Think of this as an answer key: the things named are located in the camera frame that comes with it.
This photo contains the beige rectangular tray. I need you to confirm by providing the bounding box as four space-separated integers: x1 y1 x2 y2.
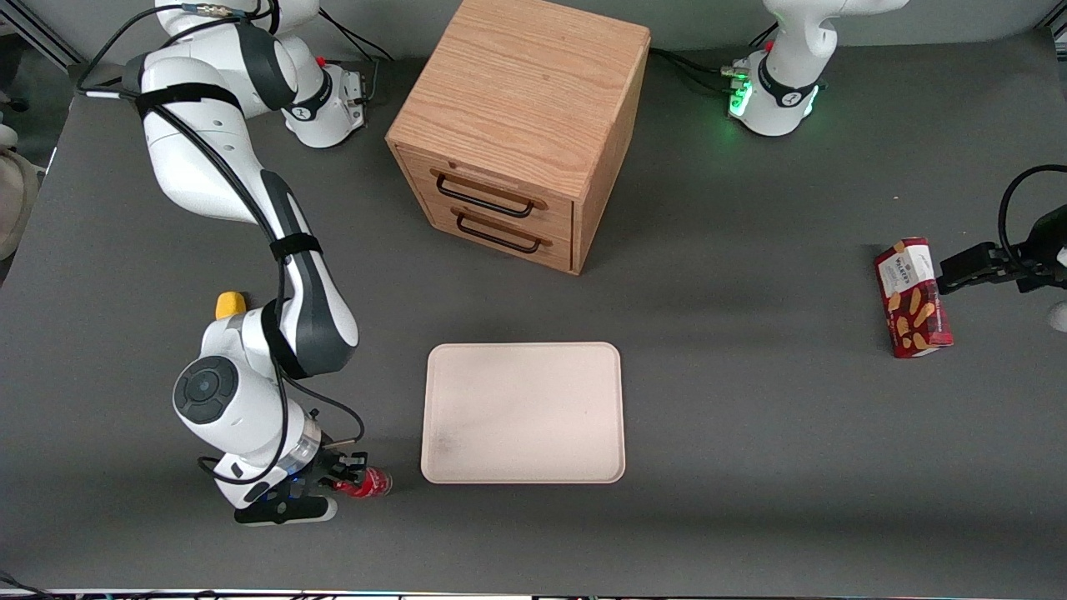
420 342 626 485

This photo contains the red tartan shortbread box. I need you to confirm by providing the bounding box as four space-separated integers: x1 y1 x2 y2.
874 237 954 359

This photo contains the wooden drawer cabinet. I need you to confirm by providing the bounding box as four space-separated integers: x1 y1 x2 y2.
385 0 652 276

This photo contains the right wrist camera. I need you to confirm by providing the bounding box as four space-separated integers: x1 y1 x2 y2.
234 497 339 527

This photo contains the black wire drawer handle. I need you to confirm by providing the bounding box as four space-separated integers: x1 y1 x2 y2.
451 207 553 254
430 167 549 219

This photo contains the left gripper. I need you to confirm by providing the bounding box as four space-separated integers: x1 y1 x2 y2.
937 206 1067 295

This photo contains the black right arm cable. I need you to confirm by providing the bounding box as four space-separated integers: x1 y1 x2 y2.
77 0 368 486

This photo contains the beige fabric object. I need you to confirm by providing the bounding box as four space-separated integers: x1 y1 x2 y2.
0 123 44 261

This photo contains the black right base cable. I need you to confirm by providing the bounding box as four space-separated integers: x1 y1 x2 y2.
317 8 394 64

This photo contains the red coke bottle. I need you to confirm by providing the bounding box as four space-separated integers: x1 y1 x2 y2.
332 465 393 499

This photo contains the black velcro cable strap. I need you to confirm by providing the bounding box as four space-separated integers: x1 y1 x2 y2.
133 82 244 119
268 233 324 264

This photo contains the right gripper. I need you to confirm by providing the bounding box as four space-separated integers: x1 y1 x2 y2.
213 448 369 509

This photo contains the wooden drawer front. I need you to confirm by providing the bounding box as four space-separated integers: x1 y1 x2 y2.
396 146 576 243
417 187 576 274

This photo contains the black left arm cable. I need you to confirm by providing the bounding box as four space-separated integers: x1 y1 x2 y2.
997 164 1067 269

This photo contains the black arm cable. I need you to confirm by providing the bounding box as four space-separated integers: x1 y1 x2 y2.
997 164 1067 269
77 0 368 486

